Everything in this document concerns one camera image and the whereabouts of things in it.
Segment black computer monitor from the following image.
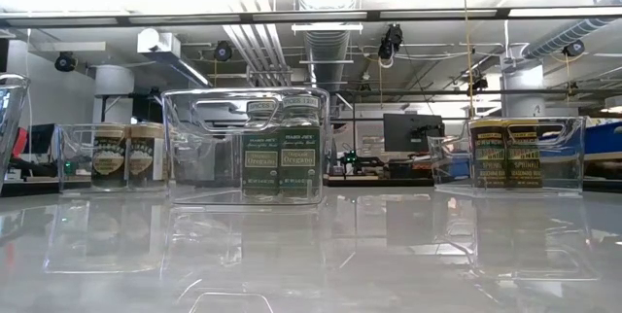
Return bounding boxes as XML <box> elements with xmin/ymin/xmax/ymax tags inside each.
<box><xmin>382</xmin><ymin>113</ymin><xmax>445</xmax><ymax>154</ymax></box>

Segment grey corrugated duct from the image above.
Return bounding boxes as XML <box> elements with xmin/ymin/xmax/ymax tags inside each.
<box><xmin>303</xmin><ymin>30</ymin><xmax>351</xmax><ymax>91</ymax></box>

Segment black ceiling fixture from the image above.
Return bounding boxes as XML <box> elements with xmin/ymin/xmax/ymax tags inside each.
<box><xmin>213</xmin><ymin>40</ymin><xmax>233</xmax><ymax>62</ymax></box>
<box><xmin>377</xmin><ymin>23</ymin><xmax>404</xmax><ymax>69</ymax></box>
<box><xmin>562</xmin><ymin>39</ymin><xmax>586</xmax><ymax>58</ymax></box>
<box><xmin>53</xmin><ymin>51</ymin><xmax>78</xmax><ymax>73</ymax></box>

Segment silver insulated duct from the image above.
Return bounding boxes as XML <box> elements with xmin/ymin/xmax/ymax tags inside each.
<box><xmin>522</xmin><ymin>0</ymin><xmax>622</xmax><ymax>60</ymax></box>

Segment blue panel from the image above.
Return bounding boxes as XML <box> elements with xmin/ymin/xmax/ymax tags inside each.
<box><xmin>582</xmin><ymin>121</ymin><xmax>622</xmax><ymax>161</ymax></box>

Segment white ceiling unit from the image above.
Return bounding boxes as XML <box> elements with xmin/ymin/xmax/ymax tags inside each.
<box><xmin>136</xmin><ymin>28</ymin><xmax>182</xmax><ymax>56</ymax></box>

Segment yellow lid spice jar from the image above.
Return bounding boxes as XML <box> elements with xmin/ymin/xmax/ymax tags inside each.
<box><xmin>504</xmin><ymin>119</ymin><xmax>544</xmax><ymax>190</ymax></box>
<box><xmin>468</xmin><ymin>119</ymin><xmax>509</xmax><ymax>190</ymax></box>

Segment tan lid spice jar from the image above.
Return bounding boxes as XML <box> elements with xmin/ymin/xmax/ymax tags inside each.
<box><xmin>90</xmin><ymin>123</ymin><xmax>130</xmax><ymax>191</ymax></box>
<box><xmin>126</xmin><ymin>122</ymin><xmax>167</xmax><ymax>191</ymax></box>

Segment black metal rig frame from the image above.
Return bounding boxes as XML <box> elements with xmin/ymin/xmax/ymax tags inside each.
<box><xmin>0</xmin><ymin>7</ymin><xmax>622</xmax><ymax>28</ymax></box>

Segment yellow hanging cord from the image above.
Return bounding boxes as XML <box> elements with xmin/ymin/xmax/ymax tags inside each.
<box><xmin>461</xmin><ymin>0</ymin><xmax>475</xmax><ymax>120</ymax></box>

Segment green lid oregano jar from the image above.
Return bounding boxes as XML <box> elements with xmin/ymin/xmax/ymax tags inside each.
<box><xmin>241</xmin><ymin>99</ymin><xmax>282</xmax><ymax>200</ymax></box>
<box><xmin>278</xmin><ymin>94</ymin><xmax>323</xmax><ymax>201</ymax></box>

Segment clear plastic bin with sticker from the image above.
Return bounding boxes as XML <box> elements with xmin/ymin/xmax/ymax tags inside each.
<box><xmin>0</xmin><ymin>72</ymin><xmax>31</xmax><ymax>192</ymax></box>

